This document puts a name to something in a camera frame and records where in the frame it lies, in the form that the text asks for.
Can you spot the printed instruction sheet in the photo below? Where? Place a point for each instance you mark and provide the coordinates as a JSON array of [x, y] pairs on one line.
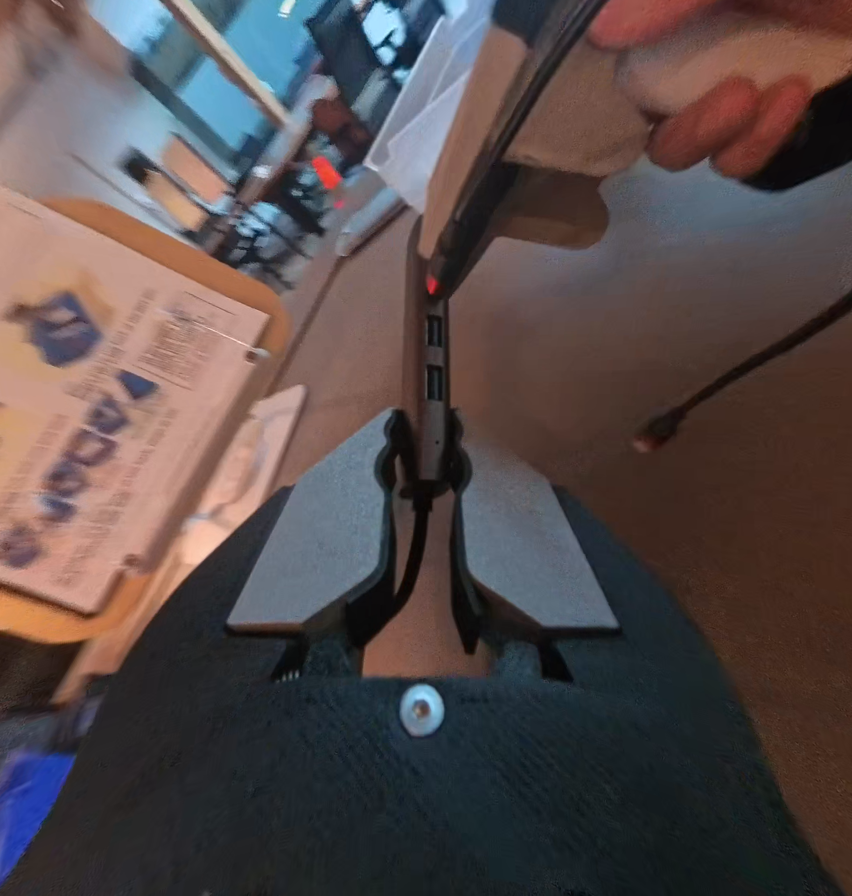
[[83, 420]]

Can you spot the instruction sheet on wooden stand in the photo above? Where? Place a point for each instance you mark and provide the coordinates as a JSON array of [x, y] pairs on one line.
[[188, 238]]

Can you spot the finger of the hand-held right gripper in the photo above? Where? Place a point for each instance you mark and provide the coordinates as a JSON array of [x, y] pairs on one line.
[[580, 112], [475, 119]]

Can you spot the person's right hand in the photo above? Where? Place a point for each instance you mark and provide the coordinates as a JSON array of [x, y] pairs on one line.
[[734, 126]]

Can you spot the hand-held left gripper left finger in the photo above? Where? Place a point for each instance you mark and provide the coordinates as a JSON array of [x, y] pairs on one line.
[[314, 553]]

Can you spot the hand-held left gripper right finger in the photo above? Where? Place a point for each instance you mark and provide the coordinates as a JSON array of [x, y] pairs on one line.
[[531, 553]]

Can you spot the clear plastic box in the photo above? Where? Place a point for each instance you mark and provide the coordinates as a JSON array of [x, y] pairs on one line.
[[426, 140]]

